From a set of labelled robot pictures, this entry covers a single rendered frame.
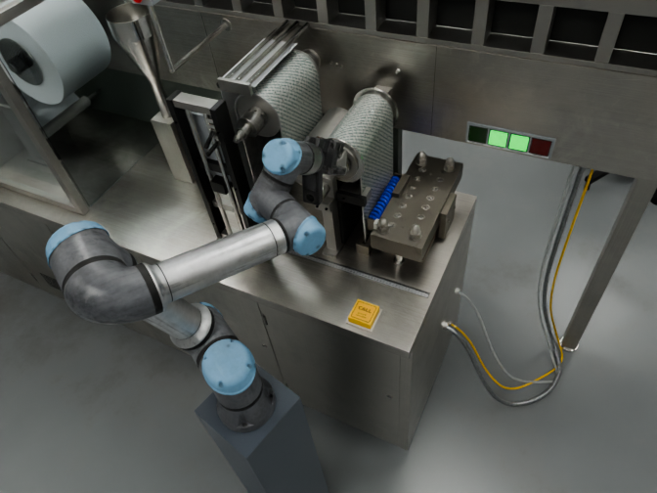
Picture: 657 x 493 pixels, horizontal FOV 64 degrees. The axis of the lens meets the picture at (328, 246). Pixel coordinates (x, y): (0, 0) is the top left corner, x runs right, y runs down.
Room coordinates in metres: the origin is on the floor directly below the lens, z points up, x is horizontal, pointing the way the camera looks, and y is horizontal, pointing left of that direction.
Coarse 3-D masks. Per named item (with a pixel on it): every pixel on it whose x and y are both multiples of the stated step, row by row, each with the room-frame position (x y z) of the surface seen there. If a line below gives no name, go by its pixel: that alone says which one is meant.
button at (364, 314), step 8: (360, 304) 0.87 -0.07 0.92; (368, 304) 0.87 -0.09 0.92; (352, 312) 0.85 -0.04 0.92; (360, 312) 0.85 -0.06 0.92; (368, 312) 0.84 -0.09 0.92; (376, 312) 0.84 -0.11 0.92; (352, 320) 0.83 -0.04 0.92; (360, 320) 0.82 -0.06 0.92; (368, 320) 0.82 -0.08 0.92; (368, 328) 0.80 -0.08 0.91
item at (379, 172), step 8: (392, 136) 1.29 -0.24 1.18; (384, 144) 1.24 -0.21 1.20; (392, 144) 1.29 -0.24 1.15; (384, 152) 1.24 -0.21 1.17; (392, 152) 1.29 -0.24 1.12; (376, 160) 1.19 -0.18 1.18; (384, 160) 1.24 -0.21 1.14; (392, 160) 1.29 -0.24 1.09; (368, 168) 1.14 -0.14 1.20; (376, 168) 1.19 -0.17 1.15; (384, 168) 1.24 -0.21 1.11; (392, 168) 1.29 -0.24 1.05; (368, 176) 1.13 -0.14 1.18; (376, 176) 1.19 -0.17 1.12; (384, 176) 1.24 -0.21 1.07; (368, 184) 1.13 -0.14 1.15; (376, 184) 1.18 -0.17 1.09; (384, 184) 1.24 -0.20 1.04; (376, 192) 1.18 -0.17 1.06; (376, 200) 1.18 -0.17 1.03; (368, 208) 1.12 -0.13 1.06; (368, 216) 1.12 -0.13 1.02
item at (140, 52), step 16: (128, 48) 1.55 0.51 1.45; (144, 48) 1.55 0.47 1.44; (144, 64) 1.56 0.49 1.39; (160, 80) 1.60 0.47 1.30; (160, 96) 1.59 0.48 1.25; (160, 112) 1.62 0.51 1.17; (160, 128) 1.57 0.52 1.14; (160, 144) 1.59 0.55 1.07; (176, 144) 1.55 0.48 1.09; (176, 160) 1.56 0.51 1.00; (176, 176) 1.58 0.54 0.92; (192, 176) 1.55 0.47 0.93
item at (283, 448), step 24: (216, 408) 0.63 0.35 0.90; (288, 408) 0.60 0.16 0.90; (216, 432) 0.57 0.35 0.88; (240, 432) 0.55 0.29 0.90; (264, 432) 0.55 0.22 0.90; (288, 432) 0.58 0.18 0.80; (240, 456) 0.52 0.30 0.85; (264, 456) 0.52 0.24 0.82; (288, 456) 0.56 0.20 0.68; (312, 456) 0.61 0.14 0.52; (264, 480) 0.50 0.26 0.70; (288, 480) 0.54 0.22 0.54; (312, 480) 0.59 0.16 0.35
